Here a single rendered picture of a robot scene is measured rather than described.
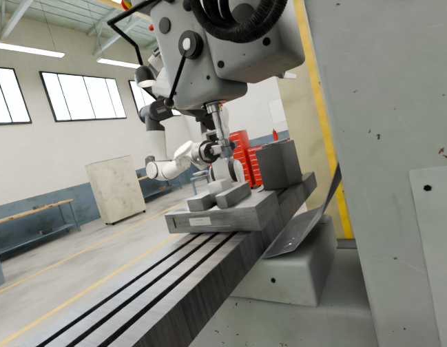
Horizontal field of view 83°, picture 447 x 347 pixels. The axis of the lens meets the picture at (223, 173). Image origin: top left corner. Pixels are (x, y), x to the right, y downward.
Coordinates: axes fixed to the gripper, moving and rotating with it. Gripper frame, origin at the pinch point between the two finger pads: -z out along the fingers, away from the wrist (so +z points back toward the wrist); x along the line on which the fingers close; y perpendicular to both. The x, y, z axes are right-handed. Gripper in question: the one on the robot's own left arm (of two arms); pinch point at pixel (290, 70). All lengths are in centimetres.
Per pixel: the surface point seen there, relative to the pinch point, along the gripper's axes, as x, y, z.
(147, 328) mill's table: 82, -94, -9
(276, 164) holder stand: 12, -51, -10
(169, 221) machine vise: 43, -85, 14
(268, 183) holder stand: 8, -59, -8
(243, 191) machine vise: 43, -68, -7
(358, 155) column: 73, -57, -31
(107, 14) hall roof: -436, 358, 705
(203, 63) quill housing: 61, -38, 11
